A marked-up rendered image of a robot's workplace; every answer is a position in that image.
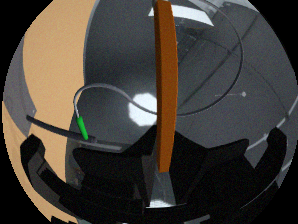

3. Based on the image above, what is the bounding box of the orange handle with grey loop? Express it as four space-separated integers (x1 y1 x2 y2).
153 0 178 173

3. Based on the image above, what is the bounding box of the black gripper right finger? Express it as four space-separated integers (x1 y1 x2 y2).
169 131 249 205

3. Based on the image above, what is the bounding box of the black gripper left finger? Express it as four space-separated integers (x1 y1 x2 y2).
72 125 157 208

